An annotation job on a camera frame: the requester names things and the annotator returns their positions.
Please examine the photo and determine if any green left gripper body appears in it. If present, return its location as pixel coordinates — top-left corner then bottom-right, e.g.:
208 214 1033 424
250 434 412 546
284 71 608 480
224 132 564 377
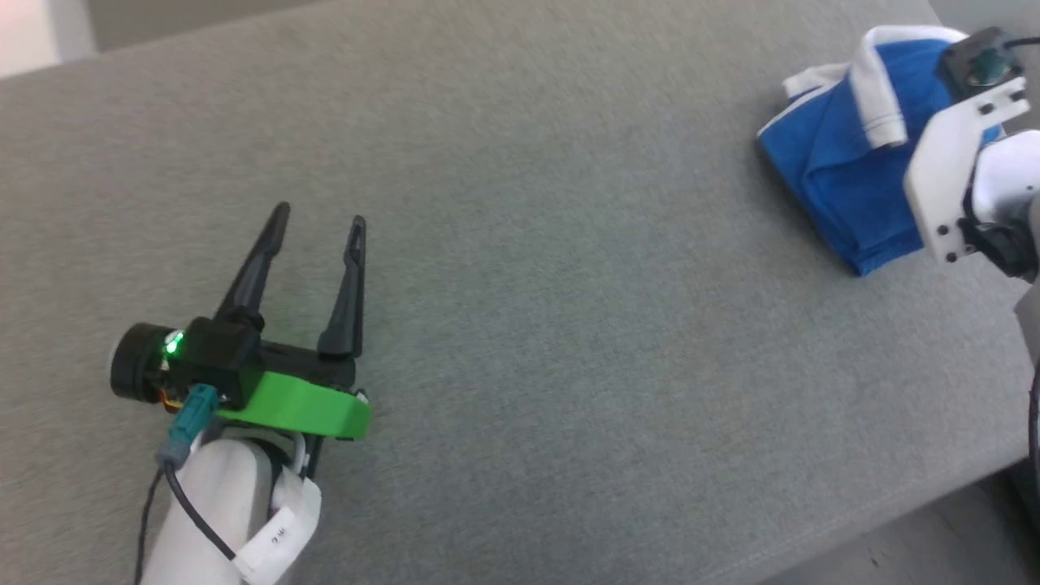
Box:
214 341 374 442

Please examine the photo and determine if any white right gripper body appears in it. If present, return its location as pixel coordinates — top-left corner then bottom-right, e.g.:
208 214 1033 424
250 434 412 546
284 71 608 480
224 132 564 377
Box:
903 76 1032 266

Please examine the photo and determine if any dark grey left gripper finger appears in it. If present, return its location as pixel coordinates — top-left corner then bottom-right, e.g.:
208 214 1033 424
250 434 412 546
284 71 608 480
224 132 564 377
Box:
213 201 292 331
317 215 368 361

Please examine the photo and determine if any blue garment with white trim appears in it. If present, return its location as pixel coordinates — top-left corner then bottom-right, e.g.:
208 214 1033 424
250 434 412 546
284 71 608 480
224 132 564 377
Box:
757 24 1005 278

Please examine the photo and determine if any white label strap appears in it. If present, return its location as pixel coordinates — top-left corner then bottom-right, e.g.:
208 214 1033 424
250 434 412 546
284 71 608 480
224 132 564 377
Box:
234 478 323 585

